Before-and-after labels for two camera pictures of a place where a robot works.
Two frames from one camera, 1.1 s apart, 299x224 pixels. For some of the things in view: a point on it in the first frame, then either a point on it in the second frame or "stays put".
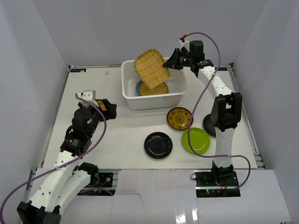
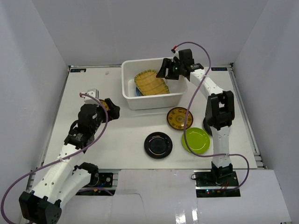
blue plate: x=137 y=87 stays put
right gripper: x=173 y=61 to x=167 y=64
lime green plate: x=200 y=140 stays put
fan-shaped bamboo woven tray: x=148 y=65 to x=148 y=84
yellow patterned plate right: x=179 y=118 stays put
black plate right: x=208 y=125 stays put
